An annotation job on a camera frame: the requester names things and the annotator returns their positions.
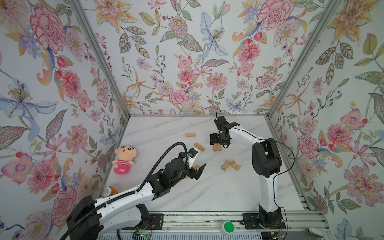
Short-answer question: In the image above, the orange drink can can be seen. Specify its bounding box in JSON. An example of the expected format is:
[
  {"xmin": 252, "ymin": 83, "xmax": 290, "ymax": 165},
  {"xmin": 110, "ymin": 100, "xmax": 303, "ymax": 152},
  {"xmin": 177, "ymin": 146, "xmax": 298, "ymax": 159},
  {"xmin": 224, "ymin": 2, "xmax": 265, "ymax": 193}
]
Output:
[{"xmin": 101, "ymin": 186, "xmax": 119, "ymax": 198}]

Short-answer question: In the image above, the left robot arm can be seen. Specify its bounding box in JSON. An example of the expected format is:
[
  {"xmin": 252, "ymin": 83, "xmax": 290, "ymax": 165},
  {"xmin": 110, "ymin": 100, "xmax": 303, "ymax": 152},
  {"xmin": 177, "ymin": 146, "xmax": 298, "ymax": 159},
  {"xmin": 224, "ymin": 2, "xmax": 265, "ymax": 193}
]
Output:
[{"xmin": 61, "ymin": 159, "xmax": 205, "ymax": 240}]

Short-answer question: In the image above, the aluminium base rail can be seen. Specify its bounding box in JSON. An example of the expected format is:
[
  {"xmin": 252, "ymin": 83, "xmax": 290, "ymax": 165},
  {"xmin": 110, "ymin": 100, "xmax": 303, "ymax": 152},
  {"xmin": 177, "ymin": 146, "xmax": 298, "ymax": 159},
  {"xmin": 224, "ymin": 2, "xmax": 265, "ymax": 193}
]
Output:
[{"xmin": 73, "ymin": 211, "xmax": 331, "ymax": 233}]

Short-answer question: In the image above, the green round button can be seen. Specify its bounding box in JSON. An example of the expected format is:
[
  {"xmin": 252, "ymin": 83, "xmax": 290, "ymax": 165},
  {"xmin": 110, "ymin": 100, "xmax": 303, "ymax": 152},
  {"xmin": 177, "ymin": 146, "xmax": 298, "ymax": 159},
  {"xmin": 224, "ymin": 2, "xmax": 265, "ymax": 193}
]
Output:
[{"xmin": 220, "ymin": 221, "xmax": 235, "ymax": 235}]

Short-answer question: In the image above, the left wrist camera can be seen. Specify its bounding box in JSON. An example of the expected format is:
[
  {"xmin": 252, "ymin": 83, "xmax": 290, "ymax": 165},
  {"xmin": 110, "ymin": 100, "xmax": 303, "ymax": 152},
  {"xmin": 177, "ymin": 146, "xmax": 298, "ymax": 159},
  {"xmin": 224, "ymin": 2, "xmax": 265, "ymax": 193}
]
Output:
[{"xmin": 186, "ymin": 148, "xmax": 200, "ymax": 170}]

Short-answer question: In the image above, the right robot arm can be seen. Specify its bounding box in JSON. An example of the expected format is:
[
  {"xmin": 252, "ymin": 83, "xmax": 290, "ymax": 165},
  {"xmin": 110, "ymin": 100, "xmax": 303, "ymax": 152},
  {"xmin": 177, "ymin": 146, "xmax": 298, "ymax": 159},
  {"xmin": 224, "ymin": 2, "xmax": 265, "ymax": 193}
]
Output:
[{"xmin": 210, "ymin": 127, "xmax": 282, "ymax": 229}]

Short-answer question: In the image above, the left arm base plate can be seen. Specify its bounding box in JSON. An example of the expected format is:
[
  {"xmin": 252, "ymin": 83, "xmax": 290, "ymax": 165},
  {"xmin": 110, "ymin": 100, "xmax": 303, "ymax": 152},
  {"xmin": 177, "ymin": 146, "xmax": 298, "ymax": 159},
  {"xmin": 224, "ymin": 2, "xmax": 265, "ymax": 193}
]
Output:
[{"xmin": 122, "ymin": 214, "xmax": 164, "ymax": 230}]

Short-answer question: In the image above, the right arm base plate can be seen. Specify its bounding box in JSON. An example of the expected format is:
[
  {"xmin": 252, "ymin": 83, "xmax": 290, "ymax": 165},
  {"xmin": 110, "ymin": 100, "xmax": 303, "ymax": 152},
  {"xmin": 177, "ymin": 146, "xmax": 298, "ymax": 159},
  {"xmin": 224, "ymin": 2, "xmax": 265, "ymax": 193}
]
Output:
[{"xmin": 241, "ymin": 213, "xmax": 287, "ymax": 230}]

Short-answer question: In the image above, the wood arch block left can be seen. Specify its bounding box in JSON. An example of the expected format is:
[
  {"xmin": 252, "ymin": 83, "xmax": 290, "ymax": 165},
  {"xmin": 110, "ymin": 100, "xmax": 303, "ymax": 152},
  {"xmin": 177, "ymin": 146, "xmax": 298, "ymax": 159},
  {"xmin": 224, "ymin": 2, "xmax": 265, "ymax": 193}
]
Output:
[{"xmin": 221, "ymin": 160, "xmax": 231, "ymax": 171}]

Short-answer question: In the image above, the pink plush doll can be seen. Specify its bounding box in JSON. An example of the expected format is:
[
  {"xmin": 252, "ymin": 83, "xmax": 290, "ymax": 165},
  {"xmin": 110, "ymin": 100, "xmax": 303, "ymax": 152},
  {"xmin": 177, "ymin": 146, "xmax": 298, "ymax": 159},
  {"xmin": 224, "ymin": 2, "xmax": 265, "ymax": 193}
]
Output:
[{"xmin": 112, "ymin": 146, "xmax": 138, "ymax": 175}]

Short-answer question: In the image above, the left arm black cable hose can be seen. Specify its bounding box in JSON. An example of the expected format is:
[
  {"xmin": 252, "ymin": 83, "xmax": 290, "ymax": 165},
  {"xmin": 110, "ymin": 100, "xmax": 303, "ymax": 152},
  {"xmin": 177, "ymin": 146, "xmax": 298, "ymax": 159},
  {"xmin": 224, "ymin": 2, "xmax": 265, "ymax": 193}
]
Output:
[{"xmin": 59, "ymin": 141, "xmax": 188, "ymax": 240}]

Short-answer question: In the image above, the wood arch block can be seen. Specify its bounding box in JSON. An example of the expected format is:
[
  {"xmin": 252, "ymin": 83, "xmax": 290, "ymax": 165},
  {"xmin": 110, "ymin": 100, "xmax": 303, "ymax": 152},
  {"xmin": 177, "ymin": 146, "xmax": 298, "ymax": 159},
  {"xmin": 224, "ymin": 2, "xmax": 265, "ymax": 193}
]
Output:
[
  {"xmin": 221, "ymin": 160, "xmax": 231, "ymax": 171},
  {"xmin": 231, "ymin": 161, "xmax": 241, "ymax": 171}
]

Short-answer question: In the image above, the wood arch block right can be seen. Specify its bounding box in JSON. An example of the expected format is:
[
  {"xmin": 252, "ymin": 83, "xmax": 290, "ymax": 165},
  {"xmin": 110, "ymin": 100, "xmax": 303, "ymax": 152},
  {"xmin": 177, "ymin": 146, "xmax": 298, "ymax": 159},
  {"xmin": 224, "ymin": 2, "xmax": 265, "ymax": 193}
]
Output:
[{"xmin": 231, "ymin": 161, "xmax": 241, "ymax": 171}]

